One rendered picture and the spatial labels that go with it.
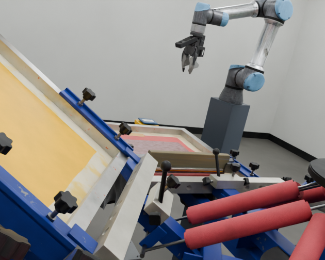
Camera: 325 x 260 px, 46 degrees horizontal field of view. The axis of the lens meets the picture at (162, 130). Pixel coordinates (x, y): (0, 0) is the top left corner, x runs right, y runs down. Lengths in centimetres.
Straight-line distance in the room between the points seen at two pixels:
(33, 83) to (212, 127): 140
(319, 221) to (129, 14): 470
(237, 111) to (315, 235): 158
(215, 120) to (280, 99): 457
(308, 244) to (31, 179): 60
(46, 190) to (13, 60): 53
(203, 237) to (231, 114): 147
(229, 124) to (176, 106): 355
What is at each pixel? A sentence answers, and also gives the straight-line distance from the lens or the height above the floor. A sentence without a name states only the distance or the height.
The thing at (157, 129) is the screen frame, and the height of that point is 98.
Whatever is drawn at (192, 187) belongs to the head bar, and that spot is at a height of 102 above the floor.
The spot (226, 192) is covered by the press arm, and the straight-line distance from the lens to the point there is 144.
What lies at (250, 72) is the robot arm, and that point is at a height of 141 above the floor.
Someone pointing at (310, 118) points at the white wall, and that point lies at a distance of 641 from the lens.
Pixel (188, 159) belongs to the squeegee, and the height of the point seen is 103.
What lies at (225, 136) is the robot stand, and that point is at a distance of 237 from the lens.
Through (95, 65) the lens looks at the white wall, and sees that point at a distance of 531.
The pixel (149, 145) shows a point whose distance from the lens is 203.
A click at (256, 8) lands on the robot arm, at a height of 176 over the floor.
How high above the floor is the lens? 158
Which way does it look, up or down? 15 degrees down
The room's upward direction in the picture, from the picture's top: 12 degrees clockwise
